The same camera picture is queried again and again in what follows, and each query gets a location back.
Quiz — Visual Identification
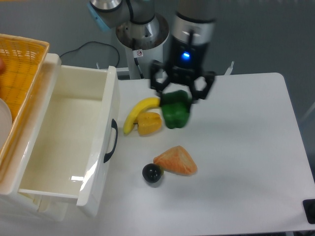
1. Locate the orange yellow bell pepper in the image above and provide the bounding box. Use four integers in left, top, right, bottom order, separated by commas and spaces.
136, 112, 162, 136

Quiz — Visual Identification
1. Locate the orange bread wedge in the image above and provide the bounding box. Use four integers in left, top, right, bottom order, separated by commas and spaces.
153, 146, 197, 176

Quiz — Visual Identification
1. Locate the white drawer cabinet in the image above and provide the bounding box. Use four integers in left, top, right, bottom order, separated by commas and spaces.
0, 53, 68, 222

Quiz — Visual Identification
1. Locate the black cable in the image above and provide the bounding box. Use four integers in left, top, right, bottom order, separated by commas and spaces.
59, 41, 121, 68

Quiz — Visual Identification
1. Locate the yellow banana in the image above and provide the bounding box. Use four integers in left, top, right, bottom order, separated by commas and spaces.
123, 97, 160, 135

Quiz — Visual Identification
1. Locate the green bell pepper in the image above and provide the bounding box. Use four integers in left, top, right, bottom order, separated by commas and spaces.
160, 90, 191, 129

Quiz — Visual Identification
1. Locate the dark round eggplant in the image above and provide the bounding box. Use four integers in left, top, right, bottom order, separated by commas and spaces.
142, 163, 164, 184

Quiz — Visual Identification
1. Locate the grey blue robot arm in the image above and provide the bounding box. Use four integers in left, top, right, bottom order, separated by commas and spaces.
87, 0, 217, 101

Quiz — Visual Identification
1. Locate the black corner device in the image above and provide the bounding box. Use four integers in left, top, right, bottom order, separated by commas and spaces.
302, 199, 315, 224

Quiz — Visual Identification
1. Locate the black drawer handle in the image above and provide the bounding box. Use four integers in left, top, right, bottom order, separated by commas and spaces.
103, 119, 118, 163

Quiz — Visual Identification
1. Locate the white plate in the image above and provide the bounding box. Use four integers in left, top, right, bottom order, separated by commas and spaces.
0, 99, 12, 149

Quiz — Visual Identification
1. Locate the open white upper drawer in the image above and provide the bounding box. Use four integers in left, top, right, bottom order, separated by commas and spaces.
18, 66, 120, 220

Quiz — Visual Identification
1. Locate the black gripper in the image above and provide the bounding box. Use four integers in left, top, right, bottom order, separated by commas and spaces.
149, 34, 217, 105

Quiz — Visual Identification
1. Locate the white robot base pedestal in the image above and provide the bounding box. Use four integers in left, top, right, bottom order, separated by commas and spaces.
116, 13, 169, 80

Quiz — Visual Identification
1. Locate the yellow woven basket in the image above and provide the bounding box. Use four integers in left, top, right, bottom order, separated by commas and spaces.
0, 34, 50, 179

